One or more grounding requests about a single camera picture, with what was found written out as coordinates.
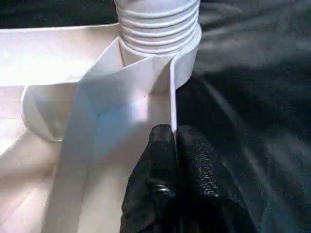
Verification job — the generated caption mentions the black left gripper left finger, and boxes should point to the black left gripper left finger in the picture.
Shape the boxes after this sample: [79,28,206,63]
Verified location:
[120,123,177,233]

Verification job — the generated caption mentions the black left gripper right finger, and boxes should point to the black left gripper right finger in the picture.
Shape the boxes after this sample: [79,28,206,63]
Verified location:
[176,126,257,233]

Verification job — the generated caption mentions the white plastic table leg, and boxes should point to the white plastic table leg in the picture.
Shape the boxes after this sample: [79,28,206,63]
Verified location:
[114,0,203,54]

